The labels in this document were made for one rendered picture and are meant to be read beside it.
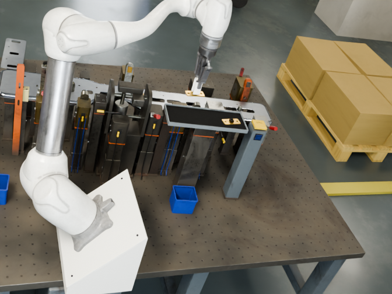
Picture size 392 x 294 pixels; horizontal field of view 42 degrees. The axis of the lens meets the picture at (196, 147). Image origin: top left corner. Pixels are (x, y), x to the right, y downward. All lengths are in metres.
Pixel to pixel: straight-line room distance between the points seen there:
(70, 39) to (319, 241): 1.57
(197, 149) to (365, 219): 2.08
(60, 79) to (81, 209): 0.48
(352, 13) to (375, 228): 3.59
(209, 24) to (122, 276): 1.03
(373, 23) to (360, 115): 3.07
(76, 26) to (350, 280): 2.53
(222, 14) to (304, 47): 3.10
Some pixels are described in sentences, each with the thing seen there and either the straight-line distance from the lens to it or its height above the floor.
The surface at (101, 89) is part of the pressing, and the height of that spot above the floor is 1.00.
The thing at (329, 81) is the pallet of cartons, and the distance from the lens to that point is 4.70.
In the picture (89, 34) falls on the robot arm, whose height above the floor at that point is 1.59.
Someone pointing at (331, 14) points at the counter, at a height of 0.16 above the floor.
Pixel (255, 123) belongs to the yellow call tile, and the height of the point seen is 1.16.
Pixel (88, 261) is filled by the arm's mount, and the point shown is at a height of 0.84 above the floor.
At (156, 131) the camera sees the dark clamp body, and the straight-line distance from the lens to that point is 2.40.
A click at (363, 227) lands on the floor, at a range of 4.05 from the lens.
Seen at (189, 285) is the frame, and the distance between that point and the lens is 2.43.
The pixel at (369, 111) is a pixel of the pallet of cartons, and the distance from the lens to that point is 4.43.
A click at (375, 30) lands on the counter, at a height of 0.13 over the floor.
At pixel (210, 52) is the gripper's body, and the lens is 2.11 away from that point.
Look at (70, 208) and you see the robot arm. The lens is 1.90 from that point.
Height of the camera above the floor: 2.41
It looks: 37 degrees down
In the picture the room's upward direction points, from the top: 19 degrees clockwise
